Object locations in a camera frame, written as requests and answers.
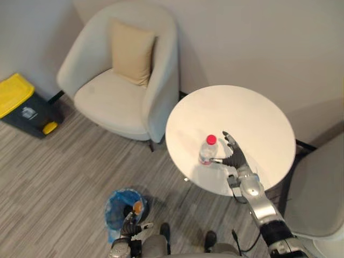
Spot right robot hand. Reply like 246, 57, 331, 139
210, 131, 249, 170

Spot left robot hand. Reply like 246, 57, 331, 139
120, 211, 155, 240

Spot clear bottle with red cap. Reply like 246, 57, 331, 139
198, 134, 218, 166

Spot small bin with blue bag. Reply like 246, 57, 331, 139
104, 188, 150, 245

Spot round white tea table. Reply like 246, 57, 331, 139
164, 85, 297, 197

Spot dark trash can yellow lid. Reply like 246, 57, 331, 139
0, 73, 65, 140

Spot robot silver legs dark feet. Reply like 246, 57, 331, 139
139, 222, 242, 258

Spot cream armchair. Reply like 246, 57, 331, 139
279, 131, 344, 258
56, 2, 180, 153

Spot beige cushion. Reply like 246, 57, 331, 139
109, 18, 156, 87

